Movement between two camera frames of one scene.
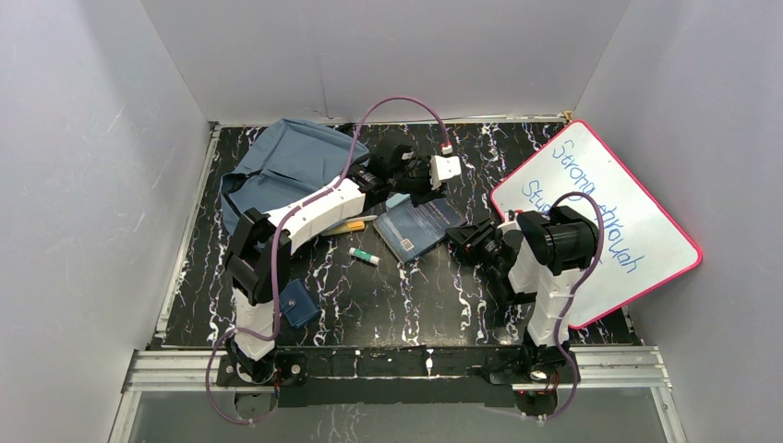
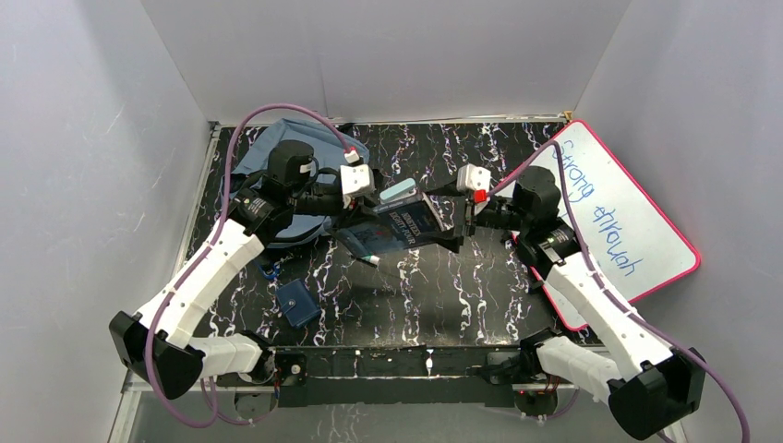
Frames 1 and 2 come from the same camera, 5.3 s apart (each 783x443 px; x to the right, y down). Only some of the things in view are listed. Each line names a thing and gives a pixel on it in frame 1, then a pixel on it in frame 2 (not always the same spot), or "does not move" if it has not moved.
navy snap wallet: [296, 305] does not move
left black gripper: [418, 177] -> [353, 206]
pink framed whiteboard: [644, 245] does not move
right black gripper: [470, 237] -> [453, 238]
